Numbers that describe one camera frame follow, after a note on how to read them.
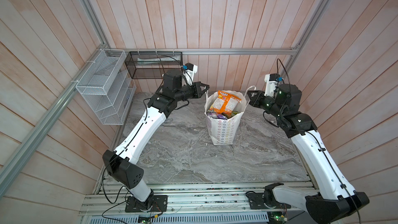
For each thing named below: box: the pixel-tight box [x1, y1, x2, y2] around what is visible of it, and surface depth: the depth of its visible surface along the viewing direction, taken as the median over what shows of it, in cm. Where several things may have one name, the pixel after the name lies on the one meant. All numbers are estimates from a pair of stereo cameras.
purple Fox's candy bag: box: [206, 109, 228, 120], surface depth 76 cm
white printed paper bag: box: [204, 85, 257, 146], surface depth 76 cm
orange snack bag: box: [210, 90, 243, 115], surface depth 81 cm
